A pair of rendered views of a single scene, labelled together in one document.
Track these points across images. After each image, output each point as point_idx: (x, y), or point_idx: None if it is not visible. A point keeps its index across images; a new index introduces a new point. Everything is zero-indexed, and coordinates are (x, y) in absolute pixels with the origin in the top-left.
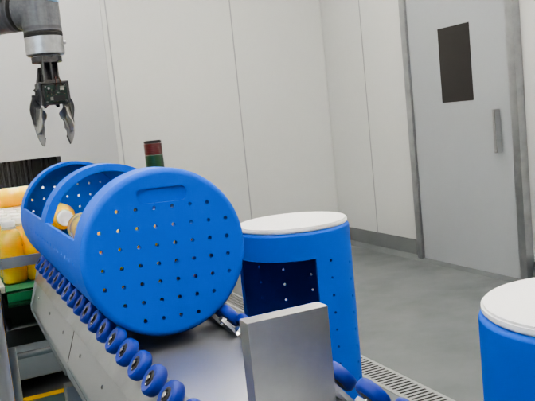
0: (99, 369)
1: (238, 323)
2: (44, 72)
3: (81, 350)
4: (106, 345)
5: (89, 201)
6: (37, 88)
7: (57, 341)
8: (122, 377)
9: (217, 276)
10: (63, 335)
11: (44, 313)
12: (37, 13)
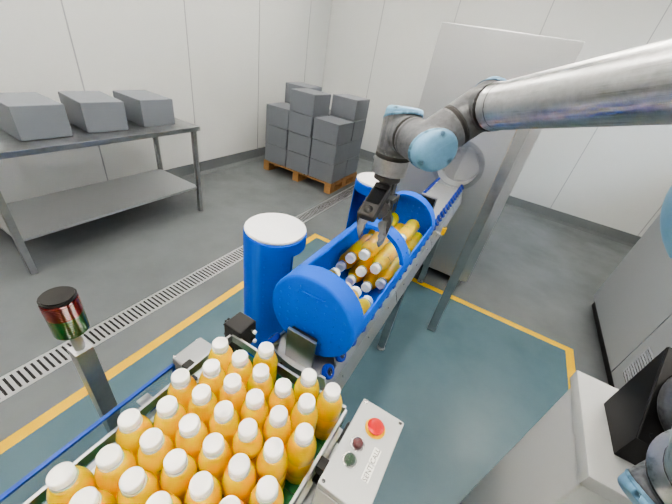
0: (413, 266)
1: None
2: (396, 185)
3: (403, 282)
4: (420, 250)
5: (429, 212)
6: (395, 201)
7: (384, 319)
8: (422, 248)
9: None
10: (388, 308)
11: (359, 355)
12: None
